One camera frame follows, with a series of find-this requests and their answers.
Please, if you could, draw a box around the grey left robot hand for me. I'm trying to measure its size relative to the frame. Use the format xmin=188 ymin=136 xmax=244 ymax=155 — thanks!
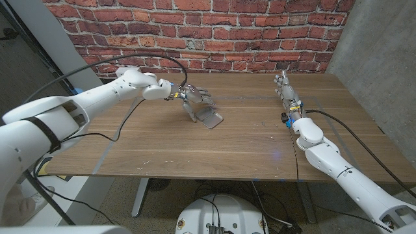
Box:
xmin=174 ymin=83 xmax=215 ymax=124

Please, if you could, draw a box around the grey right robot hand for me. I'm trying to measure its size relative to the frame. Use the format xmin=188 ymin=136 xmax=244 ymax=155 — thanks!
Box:
xmin=274 ymin=70 xmax=304 ymax=114

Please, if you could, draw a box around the silver hinged metal tin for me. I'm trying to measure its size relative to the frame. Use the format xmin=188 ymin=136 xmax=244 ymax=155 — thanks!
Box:
xmin=194 ymin=105 xmax=224 ymax=129

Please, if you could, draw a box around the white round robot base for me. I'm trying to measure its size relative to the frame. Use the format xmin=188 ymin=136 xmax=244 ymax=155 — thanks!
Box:
xmin=175 ymin=194 xmax=269 ymax=234

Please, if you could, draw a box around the printed red brick backdrop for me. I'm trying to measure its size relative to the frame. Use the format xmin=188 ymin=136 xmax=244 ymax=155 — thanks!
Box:
xmin=42 ymin=0 xmax=357 ymax=79

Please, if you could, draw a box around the black round fan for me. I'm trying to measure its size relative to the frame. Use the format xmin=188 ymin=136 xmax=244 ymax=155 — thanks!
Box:
xmin=148 ymin=177 xmax=172 ymax=192

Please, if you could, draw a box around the grey table leg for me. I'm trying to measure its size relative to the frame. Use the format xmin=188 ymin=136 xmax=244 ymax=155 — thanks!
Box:
xmin=297 ymin=181 xmax=318 ymax=224
xmin=131 ymin=177 xmax=150 ymax=218

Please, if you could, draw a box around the black power adapter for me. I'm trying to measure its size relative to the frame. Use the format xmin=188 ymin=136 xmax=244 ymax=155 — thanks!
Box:
xmin=278 ymin=220 xmax=303 ymax=234

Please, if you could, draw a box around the yellow black flat object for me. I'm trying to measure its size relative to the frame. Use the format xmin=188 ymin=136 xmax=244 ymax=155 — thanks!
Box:
xmin=36 ymin=157 xmax=73 ymax=182

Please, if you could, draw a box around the dark grey door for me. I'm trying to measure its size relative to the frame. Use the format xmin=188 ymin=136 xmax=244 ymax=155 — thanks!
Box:
xmin=0 ymin=0 xmax=71 ymax=113

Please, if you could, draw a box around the white robot torso edge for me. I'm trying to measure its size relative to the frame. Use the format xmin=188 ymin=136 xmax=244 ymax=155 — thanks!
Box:
xmin=0 ymin=226 xmax=133 ymax=234

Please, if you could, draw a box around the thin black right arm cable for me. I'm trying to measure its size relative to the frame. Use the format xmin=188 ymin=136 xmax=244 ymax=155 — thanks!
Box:
xmin=288 ymin=127 xmax=395 ymax=233

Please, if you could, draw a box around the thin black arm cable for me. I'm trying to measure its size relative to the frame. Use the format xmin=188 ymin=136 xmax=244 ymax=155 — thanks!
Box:
xmin=32 ymin=98 xmax=147 ymax=226
xmin=288 ymin=127 xmax=395 ymax=233

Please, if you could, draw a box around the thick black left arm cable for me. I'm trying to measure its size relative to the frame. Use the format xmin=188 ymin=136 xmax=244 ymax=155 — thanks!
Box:
xmin=21 ymin=53 xmax=189 ymax=105

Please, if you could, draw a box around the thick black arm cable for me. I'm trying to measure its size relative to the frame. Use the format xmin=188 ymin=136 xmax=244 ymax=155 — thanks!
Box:
xmin=305 ymin=109 xmax=416 ymax=199
xmin=21 ymin=53 xmax=189 ymax=105

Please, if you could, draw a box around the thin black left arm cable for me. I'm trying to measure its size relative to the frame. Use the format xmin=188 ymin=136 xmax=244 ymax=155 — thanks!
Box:
xmin=32 ymin=98 xmax=147 ymax=226

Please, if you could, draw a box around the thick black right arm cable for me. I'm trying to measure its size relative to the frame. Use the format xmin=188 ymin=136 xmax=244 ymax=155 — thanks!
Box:
xmin=305 ymin=109 xmax=416 ymax=199

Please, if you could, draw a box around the white floor cable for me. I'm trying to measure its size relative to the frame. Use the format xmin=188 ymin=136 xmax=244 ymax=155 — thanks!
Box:
xmin=250 ymin=180 xmax=293 ymax=228

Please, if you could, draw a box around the thin black base cable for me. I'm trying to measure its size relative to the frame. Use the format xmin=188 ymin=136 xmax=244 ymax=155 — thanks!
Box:
xmin=198 ymin=196 xmax=222 ymax=227

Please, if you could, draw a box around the black hanging arm cable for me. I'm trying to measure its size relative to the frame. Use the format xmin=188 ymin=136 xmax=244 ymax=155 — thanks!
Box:
xmin=22 ymin=169 xmax=76 ymax=226

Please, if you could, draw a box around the black door handle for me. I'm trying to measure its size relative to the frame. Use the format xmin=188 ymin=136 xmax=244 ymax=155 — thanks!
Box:
xmin=0 ymin=27 xmax=19 ymax=42

